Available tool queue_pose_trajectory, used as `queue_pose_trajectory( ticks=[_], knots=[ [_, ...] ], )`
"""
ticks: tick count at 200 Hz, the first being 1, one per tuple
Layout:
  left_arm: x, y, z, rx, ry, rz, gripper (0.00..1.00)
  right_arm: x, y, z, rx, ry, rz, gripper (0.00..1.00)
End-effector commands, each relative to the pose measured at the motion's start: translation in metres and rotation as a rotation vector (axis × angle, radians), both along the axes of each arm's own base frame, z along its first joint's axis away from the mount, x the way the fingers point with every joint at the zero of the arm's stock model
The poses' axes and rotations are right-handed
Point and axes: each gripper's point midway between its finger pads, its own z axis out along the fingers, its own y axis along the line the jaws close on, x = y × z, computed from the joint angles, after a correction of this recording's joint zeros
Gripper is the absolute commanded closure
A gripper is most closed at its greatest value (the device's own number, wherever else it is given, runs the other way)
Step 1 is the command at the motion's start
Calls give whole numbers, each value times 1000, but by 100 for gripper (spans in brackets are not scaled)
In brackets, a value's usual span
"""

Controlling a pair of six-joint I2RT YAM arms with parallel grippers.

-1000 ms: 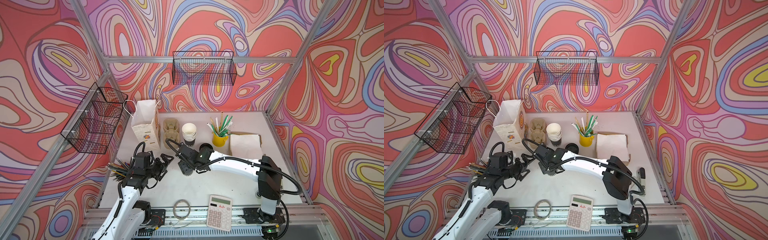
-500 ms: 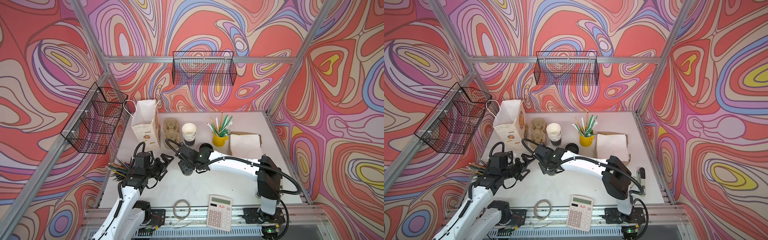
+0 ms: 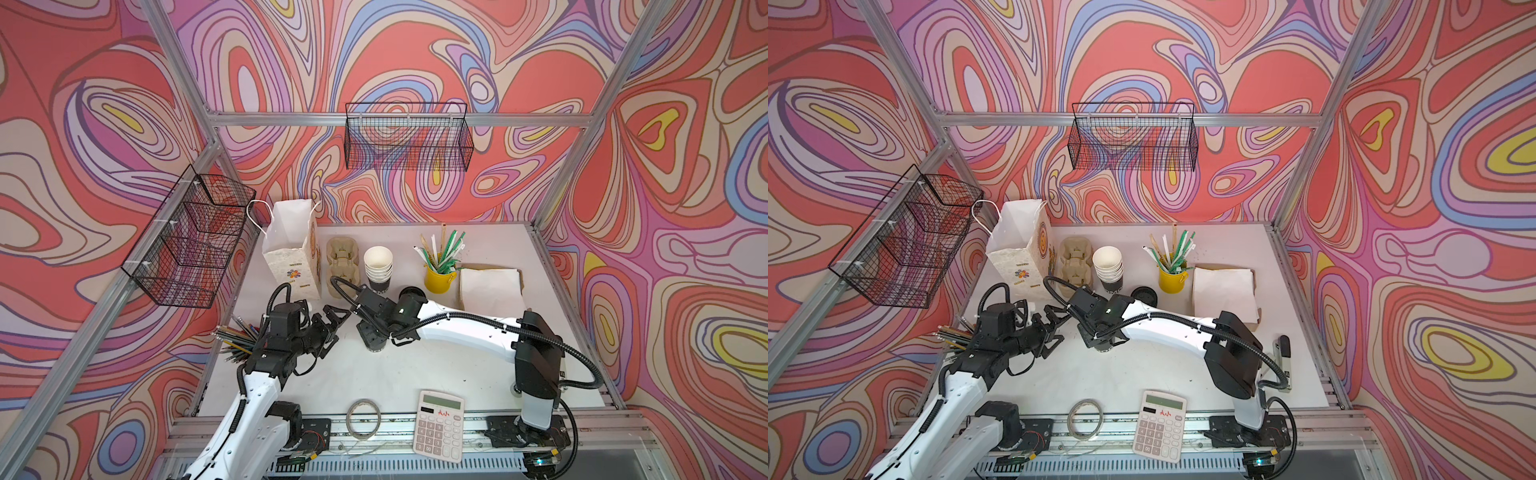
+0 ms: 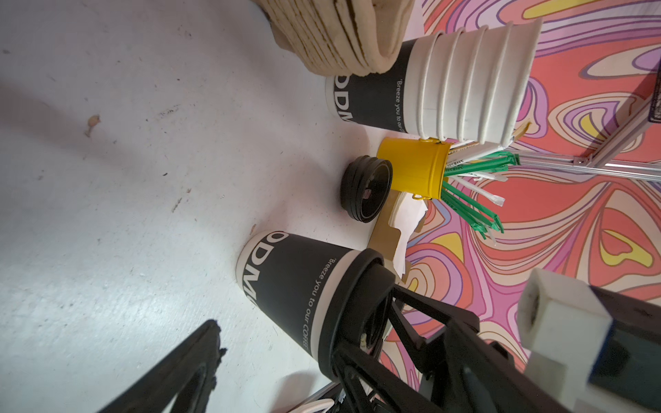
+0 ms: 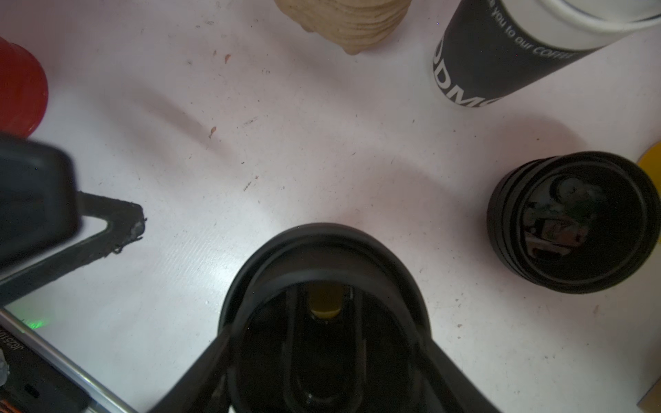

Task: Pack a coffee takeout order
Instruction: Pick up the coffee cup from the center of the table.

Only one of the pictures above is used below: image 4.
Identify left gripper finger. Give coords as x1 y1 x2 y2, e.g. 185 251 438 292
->
102 319 227 412

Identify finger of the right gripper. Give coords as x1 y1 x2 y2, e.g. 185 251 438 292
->
332 342 442 413

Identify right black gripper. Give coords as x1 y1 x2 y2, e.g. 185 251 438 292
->
387 269 660 412

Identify black white paper coffee cup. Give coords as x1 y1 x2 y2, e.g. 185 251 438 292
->
236 231 384 362

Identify black plastic cup lid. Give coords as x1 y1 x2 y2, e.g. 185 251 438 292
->
311 249 396 381

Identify stack of paper coffee cups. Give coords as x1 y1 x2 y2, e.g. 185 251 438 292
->
325 19 543 147

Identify silver black stapler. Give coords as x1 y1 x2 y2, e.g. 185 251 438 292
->
288 383 343 413

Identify brown napkin holder box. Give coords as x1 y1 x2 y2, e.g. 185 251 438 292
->
368 190 424 283

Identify white paper napkins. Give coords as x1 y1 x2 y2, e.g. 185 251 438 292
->
389 192 428 278

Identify yellow metal bucket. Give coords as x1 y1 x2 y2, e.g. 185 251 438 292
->
377 138 451 200

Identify bundle of wrapped straws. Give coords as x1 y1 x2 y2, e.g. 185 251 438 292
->
440 123 530 241

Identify stack of black cup lids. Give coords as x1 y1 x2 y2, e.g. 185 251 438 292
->
340 155 394 223

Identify aluminium frame rail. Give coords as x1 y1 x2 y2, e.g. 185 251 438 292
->
515 97 660 182

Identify black wire basket back wall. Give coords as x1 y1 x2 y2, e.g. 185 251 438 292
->
647 67 661 124

